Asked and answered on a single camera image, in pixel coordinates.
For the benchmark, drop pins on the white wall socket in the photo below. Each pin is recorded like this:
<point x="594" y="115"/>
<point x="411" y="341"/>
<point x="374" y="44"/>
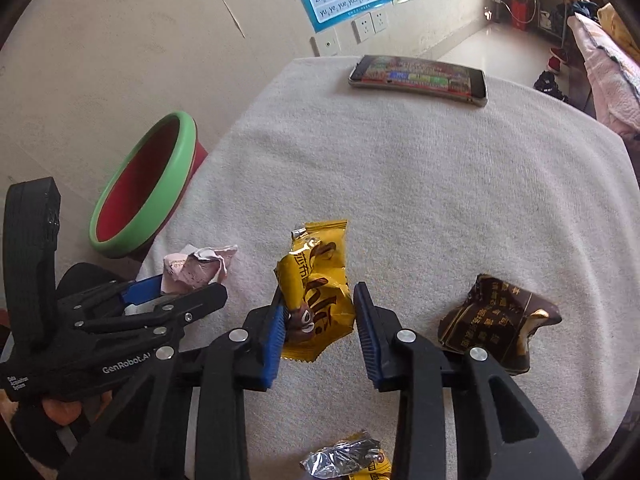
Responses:
<point x="362" y="28"/>
<point x="379" y="19"/>

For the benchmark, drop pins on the yellow silver foil wrapper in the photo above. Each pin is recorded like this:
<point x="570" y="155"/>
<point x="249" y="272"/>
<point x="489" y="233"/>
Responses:
<point x="340" y="460"/>

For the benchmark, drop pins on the yellow snack wrapper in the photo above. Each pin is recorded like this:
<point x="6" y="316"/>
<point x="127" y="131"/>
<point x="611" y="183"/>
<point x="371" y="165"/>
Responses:
<point x="325" y="280"/>

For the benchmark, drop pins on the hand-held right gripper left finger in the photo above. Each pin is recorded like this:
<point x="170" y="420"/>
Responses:
<point x="272" y="340"/>

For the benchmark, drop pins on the dark clothes pile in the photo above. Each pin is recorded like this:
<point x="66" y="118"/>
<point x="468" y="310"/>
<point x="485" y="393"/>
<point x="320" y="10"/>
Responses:
<point x="582" y="6"/>

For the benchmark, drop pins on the red bin with green rim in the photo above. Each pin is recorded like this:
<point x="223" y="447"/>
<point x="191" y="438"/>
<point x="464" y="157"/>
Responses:
<point x="140" y="195"/>

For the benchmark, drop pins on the bed with pink sheet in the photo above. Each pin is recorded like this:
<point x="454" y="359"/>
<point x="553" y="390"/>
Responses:
<point x="615" y="90"/>

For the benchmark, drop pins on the red shoe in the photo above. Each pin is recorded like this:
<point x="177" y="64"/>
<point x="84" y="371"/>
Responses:
<point x="554" y="66"/>
<point x="559" y="54"/>

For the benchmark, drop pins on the dark brown wrapper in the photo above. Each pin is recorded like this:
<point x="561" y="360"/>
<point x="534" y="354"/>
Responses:
<point x="495" y="320"/>

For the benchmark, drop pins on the small white bag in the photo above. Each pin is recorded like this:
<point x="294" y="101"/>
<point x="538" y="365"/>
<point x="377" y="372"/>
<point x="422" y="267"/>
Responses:
<point x="546" y="20"/>

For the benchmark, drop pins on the pale pink wrapper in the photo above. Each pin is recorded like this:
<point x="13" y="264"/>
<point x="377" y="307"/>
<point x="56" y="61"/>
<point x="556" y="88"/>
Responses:
<point x="200" y="270"/>

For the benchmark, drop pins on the black shoe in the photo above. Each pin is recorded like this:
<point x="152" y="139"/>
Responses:
<point x="557" y="95"/>
<point x="544" y="81"/>

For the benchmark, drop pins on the person's left hand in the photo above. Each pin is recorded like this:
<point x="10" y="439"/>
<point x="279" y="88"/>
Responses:
<point x="65" y="410"/>

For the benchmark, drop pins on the smartphone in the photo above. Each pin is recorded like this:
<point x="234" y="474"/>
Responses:
<point x="415" y="77"/>

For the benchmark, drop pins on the white single-hole wall plate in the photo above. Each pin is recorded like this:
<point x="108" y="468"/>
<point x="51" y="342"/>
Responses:
<point x="326" y="42"/>

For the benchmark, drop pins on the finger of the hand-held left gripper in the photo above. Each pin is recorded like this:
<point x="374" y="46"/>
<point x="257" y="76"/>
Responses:
<point x="200" y="302"/>
<point x="145" y="290"/>

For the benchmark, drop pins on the red box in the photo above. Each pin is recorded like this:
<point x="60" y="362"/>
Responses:
<point x="520" y="9"/>

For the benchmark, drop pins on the cream folded quilt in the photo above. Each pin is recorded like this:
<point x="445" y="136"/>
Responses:
<point x="620" y="30"/>

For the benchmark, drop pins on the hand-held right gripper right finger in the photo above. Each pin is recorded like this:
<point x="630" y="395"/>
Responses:
<point x="370" y="340"/>

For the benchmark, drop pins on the white towel table cover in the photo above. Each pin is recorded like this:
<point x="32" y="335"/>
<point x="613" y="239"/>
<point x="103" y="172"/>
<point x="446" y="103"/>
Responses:
<point x="425" y="185"/>

